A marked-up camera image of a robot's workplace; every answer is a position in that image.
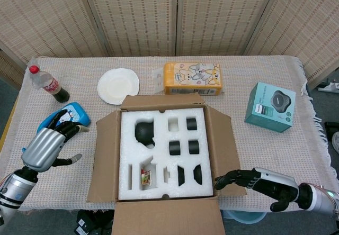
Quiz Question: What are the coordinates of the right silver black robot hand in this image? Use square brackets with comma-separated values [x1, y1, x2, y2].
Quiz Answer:
[214, 167, 300, 212]

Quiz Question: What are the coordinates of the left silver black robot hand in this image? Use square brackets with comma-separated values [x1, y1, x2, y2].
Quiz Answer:
[21, 110, 91, 173]

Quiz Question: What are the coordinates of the red cardboard shipping box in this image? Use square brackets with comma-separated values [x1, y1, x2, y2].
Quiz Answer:
[86, 92, 247, 235]

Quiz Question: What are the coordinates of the teal product box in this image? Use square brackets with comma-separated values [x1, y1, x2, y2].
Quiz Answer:
[244, 81, 297, 133]

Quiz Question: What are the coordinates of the beige woven tablecloth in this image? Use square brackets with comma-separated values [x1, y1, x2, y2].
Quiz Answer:
[20, 55, 333, 215]

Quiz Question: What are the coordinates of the blue plastic bucket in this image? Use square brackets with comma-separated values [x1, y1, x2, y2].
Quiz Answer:
[221, 210, 267, 224]

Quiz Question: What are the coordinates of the blue cartoon pencil case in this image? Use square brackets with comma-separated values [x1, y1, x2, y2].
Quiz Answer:
[37, 102, 92, 137]

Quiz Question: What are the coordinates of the cola bottle with red label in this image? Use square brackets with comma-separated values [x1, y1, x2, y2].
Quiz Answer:
[28, 64, 71, 103]

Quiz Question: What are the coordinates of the white shoe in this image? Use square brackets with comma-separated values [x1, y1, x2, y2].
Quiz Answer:
[332, 131, 339, 154]

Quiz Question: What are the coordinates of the black bowl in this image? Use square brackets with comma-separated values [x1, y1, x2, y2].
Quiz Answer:
[193, 165, 204, 185]

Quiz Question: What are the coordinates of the black equipment under table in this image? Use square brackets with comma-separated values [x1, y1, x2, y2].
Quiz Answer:
[76, 210, 115, 235]

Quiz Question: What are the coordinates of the black tea cup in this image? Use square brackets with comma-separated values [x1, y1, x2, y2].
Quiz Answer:
[168, 140, 182, 156]
[188, 139, 200, 155]
[186, 117, 199, 131]

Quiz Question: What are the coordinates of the white paper plate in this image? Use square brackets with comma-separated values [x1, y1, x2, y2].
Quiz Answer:
[97, 68, 140, 105]

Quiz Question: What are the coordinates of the black teapot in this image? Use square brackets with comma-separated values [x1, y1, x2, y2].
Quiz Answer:
[135, 118, 156, 147]

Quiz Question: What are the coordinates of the small red green snack packet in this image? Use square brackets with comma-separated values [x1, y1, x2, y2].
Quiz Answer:
[140, 168, 153, 185]

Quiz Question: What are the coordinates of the white foam insert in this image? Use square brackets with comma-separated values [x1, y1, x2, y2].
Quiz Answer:
[118, 107, 215, 201]

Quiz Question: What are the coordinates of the yellow cartoon tissue pack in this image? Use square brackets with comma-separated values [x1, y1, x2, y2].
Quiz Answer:
[152, 62, 223, 96]

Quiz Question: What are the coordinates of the woven folding screen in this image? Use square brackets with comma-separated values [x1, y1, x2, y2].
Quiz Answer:
[0, 0, 339, 91]

